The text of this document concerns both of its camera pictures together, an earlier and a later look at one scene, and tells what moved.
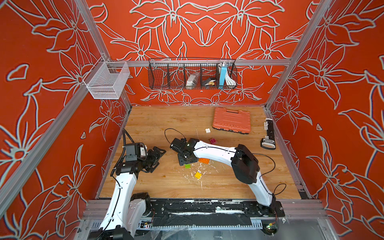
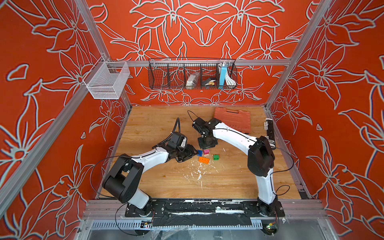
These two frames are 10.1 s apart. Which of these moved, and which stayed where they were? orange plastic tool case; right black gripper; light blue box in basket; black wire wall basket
Moved: right black gripper
Stayed: orange plastic tool case; light blue box in basket; black wire wall basket
